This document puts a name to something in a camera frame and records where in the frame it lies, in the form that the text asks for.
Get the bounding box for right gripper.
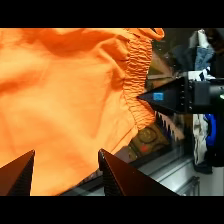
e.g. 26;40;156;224
136;76;224;115

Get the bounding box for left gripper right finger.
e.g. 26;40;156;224
97;148;178;197

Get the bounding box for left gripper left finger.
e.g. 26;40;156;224
0;149;36;197

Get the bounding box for orange shorts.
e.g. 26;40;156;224
0;28;166;197

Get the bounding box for heap of clothes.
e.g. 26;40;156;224
168;28;224;175

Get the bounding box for silver frame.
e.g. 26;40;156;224
133;153;224;197

